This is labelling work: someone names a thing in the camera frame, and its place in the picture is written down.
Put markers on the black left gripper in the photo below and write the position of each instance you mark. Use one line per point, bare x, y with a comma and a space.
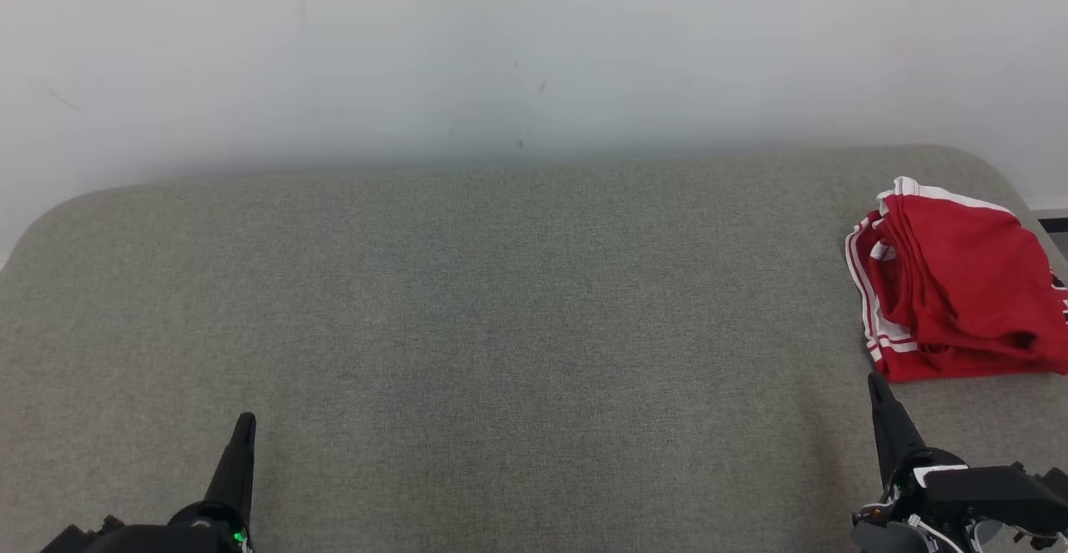
150, 540

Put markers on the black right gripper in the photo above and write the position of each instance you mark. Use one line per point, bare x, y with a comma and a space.
984, 495

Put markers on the red jersey with white stripes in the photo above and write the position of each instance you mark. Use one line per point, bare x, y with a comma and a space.
943, 365

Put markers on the red shorts with white band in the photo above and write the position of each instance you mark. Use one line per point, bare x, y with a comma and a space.
959, 253

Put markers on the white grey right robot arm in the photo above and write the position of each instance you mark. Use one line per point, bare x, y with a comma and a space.
884, 540

